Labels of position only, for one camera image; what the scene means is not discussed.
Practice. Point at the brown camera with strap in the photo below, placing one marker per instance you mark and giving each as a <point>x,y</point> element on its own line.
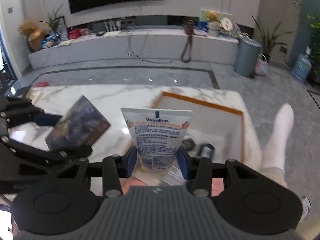
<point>189,31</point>

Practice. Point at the plaid glasses case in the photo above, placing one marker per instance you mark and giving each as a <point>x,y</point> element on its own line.
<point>188,144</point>

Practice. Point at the white Vaseline tube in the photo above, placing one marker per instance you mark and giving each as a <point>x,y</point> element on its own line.
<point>157,135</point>

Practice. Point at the potted green grass plant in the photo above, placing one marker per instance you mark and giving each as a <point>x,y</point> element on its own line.
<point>53,19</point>

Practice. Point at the pink bottle with coral cap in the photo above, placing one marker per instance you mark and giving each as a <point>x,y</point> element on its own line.
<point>217,185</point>

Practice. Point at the red snack boxes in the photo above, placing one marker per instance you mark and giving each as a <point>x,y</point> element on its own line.
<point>76,33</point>

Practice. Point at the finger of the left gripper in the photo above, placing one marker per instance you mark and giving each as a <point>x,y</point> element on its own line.
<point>18,111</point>
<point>74,153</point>

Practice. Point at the person's leg white sock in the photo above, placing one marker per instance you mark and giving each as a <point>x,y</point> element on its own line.
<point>274,154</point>

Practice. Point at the teddy bear in pot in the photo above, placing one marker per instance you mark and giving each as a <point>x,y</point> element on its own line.
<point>213,25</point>

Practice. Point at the blue-grey trash can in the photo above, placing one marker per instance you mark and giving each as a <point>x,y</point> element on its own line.
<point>247,57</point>

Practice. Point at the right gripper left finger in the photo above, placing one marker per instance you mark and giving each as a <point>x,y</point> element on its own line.
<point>115,167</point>

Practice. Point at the orange shoe box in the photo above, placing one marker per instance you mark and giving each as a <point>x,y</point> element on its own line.
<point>218,125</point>

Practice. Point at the dark blue spray can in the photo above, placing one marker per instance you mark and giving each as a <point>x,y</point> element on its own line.
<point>206,151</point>

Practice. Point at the grey TV console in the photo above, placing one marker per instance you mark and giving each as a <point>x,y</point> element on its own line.
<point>146,44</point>

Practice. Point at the white wifi router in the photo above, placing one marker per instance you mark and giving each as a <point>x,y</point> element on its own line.
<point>112,26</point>

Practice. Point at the small silver labelled box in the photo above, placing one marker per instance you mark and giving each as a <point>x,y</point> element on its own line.
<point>174,177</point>

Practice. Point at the tall green floor plant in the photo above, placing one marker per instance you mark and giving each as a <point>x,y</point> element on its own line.
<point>269,39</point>

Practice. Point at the gold vase with dried flowers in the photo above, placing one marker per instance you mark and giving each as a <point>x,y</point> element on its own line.
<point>34,36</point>

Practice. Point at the dark illustrated card box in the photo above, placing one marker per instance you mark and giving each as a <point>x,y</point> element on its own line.
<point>82,125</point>

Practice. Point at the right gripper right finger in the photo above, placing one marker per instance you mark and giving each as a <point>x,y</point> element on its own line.
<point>197,171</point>

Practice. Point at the pastel woven basket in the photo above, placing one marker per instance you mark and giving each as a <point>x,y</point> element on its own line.
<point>261,67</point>

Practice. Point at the climbing ivy plant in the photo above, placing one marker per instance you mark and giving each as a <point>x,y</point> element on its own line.
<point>301,23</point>

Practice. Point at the blue water jug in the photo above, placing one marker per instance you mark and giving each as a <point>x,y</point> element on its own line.
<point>302,66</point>

